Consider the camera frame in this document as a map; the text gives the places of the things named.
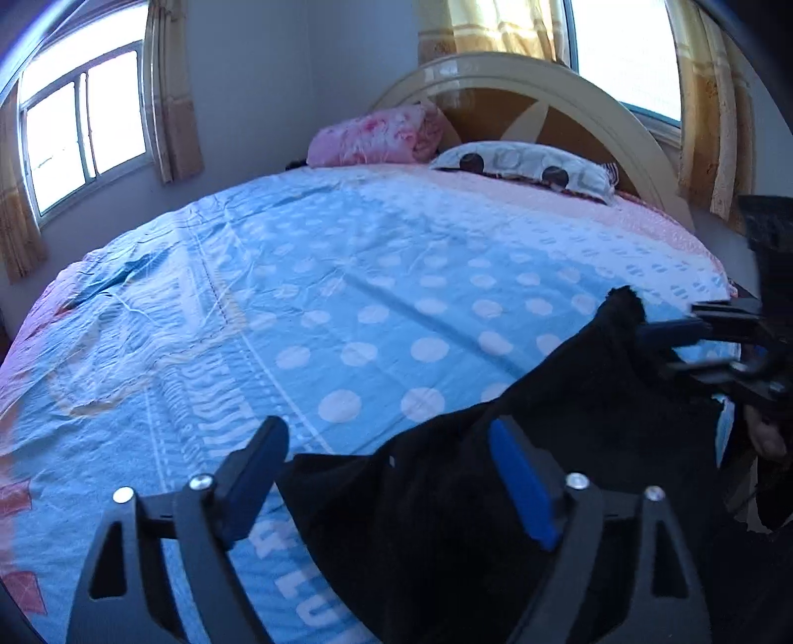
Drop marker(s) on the pink and blue bedspread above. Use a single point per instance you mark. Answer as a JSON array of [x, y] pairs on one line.
[[310, 278]]

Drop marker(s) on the beige patterned curtain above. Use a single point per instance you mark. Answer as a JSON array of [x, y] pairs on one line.
[[176, 105], [18, 210]]

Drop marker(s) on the person's right hand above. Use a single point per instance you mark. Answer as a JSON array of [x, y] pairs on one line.
[[767, 436]]

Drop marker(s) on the black pants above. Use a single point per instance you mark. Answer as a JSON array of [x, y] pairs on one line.
[[446, 495]]

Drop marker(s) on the white printed pillow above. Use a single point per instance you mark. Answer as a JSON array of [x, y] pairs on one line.
[[520, 164]]

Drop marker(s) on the pink floral pillow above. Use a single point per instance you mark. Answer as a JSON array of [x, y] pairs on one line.
[[378, 136]]

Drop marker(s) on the cream and wood headboard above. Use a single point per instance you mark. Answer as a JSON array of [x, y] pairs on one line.
[[557, 80]]

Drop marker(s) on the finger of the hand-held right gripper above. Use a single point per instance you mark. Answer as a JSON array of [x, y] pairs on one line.
[[672, 334], [700, 371]]

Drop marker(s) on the large bright window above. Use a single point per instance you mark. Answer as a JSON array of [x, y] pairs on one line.
[[626, 49]]

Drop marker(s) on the sliding glass window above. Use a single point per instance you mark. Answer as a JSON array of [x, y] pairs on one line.
[[87, 124]]

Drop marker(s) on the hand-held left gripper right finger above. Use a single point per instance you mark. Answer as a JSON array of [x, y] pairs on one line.
[[520, 483]]

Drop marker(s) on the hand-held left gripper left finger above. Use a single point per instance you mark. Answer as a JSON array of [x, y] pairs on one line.
[[248, 495]]

